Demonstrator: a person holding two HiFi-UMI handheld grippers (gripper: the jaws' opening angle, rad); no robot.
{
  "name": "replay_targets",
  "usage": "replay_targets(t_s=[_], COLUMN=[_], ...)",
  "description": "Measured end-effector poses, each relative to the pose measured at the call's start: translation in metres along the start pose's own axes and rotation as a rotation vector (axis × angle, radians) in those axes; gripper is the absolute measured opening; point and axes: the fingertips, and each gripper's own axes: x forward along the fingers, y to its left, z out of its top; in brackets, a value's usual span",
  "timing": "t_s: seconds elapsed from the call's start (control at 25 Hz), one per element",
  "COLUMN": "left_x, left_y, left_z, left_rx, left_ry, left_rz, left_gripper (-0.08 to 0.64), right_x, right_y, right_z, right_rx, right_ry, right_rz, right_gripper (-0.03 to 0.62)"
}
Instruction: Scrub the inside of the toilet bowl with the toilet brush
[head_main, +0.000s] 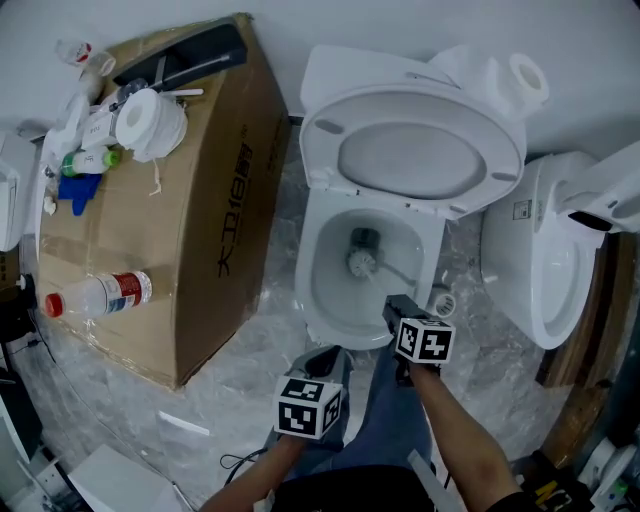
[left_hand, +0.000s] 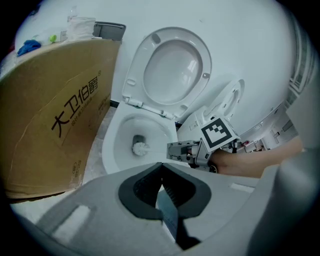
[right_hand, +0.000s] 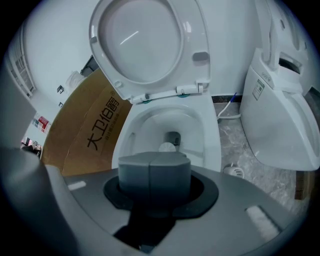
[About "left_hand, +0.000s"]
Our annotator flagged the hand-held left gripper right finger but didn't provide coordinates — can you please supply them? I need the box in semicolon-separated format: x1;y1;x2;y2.
162;162;260;251

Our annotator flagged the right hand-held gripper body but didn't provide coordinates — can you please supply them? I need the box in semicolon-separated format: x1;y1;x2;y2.
188;116;242;174

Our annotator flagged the blue cloth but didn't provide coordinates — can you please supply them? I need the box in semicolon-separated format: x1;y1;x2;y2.
16;39;42;57

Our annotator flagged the white toilet with round lid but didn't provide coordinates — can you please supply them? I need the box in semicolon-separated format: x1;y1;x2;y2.
101;26;213;176

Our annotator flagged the person's right forearm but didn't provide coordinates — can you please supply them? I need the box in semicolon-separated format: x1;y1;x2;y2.
211;136;305;179

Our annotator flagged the white toilet brush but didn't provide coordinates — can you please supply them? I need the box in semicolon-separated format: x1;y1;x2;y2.
131;141;169;157

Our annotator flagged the large brown cardboard box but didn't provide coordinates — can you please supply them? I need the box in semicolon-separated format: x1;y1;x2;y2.
0;38;123;200

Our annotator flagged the gray plastic bin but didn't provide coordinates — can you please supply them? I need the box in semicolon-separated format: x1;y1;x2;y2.
92;21;127;41

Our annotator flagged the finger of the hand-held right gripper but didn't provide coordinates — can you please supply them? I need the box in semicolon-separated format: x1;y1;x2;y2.
166;147;199;162
166;140;201;151

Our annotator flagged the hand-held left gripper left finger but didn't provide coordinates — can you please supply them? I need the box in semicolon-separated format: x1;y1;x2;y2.
34;161;182;256

